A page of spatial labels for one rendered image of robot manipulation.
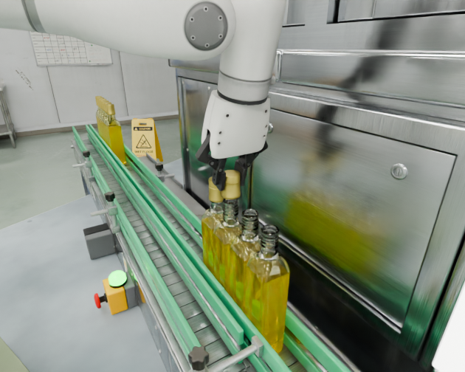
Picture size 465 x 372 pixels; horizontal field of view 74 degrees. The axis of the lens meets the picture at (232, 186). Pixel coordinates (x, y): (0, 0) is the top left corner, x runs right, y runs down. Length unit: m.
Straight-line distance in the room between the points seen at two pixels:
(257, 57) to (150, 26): 0.14
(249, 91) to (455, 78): 0.23
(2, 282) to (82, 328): 0.36
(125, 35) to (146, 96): 6.22
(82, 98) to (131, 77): 0.96
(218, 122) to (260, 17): 0.15
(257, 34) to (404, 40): 0.19
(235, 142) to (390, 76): 0.23
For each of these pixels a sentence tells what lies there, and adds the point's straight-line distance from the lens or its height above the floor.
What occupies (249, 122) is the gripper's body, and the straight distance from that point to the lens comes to 0.47.
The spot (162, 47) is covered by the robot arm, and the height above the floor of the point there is 1.40.
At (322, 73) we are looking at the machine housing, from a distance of 0.54.
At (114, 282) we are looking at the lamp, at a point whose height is 0.84.
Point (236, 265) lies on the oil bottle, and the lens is 0.56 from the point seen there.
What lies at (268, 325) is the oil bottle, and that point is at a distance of 0.57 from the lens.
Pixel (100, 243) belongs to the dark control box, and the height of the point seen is 0.81.
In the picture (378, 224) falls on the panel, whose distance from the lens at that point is 0.51.
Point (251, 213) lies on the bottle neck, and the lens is 0.54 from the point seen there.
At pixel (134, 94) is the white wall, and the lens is 6.50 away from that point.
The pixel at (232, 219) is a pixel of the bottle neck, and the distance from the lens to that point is 0.57.
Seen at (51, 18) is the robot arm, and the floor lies 1.43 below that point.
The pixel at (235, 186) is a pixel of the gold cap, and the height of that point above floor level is 1.18.
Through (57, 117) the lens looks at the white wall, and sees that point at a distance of 6.36.
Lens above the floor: 1.40
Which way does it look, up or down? 24 degrees down
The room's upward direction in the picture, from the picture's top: straight up
